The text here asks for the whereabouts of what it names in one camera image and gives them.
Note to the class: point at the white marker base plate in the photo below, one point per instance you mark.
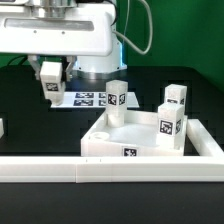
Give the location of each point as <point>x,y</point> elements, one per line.
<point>92,100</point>

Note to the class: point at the white L-shaped fence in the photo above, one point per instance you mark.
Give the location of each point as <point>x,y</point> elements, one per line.
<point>206,166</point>

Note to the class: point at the white part at left edge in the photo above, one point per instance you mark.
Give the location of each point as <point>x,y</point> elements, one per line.
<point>1,128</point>

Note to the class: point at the white square tabletop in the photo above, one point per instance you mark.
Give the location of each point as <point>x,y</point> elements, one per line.
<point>136,138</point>

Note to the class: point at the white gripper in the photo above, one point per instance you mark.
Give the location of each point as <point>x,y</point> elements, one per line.
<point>82,32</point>

